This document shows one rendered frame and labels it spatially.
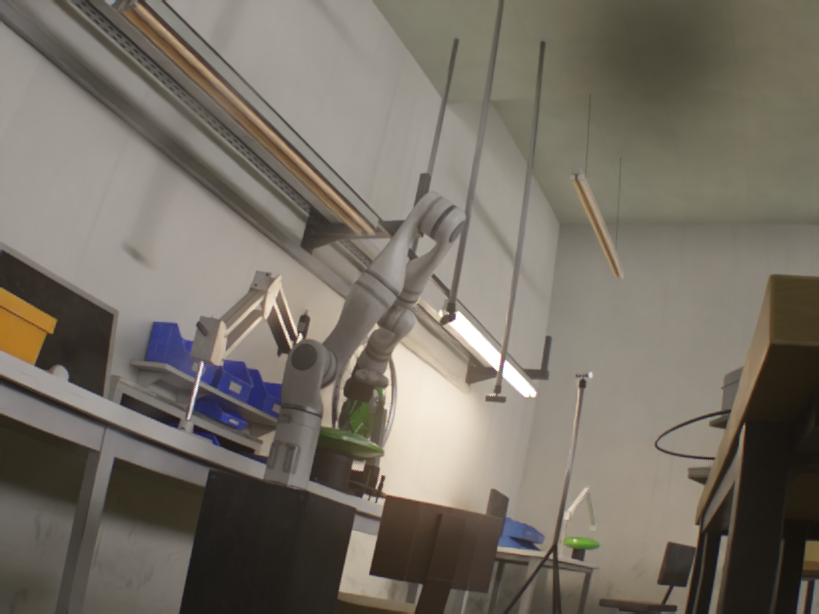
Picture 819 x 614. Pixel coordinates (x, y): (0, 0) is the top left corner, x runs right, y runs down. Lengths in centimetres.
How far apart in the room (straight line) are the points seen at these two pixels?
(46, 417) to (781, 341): 124
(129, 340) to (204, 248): 55
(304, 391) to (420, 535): 44
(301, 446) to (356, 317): 30
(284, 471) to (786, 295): 121
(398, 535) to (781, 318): 132
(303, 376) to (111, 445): 44
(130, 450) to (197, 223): 159
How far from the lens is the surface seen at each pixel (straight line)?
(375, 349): 189
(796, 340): 50
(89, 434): 150
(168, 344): 272
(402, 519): 171
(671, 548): 491
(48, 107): 255
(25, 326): 140
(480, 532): 180
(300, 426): 155
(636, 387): 678
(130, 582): 292
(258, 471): 182
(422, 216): 164
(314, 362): 157
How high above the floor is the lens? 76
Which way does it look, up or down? 19 degrees up
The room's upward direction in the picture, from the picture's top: 12 degrees clockwise
